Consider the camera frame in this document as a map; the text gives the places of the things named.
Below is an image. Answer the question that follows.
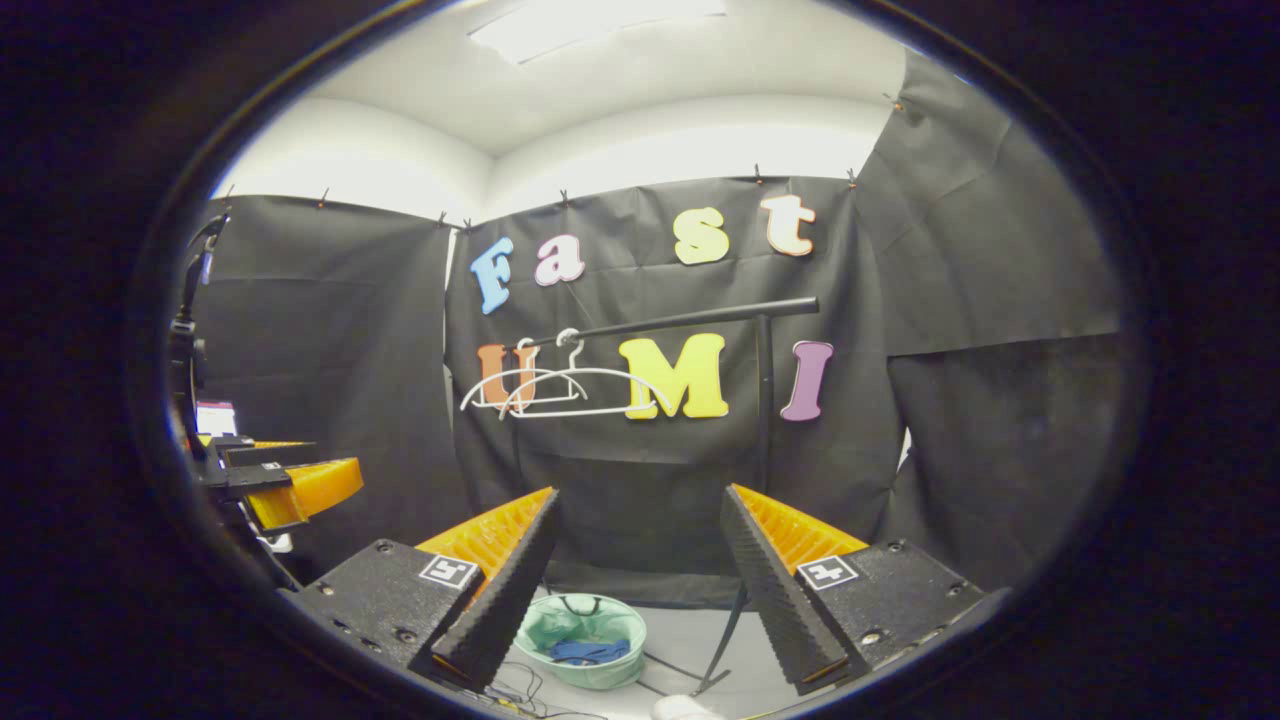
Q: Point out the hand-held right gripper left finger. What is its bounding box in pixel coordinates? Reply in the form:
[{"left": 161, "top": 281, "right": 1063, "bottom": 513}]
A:
[{"left": 285, "top": 487, "right": 563, "bottom": 693}]

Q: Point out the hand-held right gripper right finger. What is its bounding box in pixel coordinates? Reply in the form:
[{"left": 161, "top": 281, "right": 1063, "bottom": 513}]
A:
[{"left": 720, "top": 484, "right": 1001, "bottom": 698}]

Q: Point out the green laundry hamper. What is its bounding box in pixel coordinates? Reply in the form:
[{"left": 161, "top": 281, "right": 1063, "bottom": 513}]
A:
[{"left": 513, "top": 592, "right": 649, "bottom": 691}]

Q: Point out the blue corduroy jacket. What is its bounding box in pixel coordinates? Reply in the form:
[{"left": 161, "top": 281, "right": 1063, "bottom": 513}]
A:
[{"left": 548, "top": 638, "right": 633, "bottom": 667}]

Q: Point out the white clothes hanger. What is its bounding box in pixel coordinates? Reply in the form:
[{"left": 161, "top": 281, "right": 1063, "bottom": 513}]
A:
[
  {"left": 460, "top": 338, "right": 591, "bottom": 411},
  {"left": 500, "top": 328, "right": 673, "bottom": 421}
]

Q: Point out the black clothes rack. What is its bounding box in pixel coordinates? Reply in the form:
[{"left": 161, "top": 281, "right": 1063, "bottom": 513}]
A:
[{"left": 505, "top": 296, "right": 821, "bottom": 697}]

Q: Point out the large ceiling light panel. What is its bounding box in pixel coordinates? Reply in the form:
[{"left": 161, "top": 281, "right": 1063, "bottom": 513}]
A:
[{"left": 468, "top": 0, "right": 729, "bottom": 66}]

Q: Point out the black floor cable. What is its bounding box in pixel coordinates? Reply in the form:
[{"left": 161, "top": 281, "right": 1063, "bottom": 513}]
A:
[{"left": 488, "top": 660, "right": 606, "bottom": 720}]

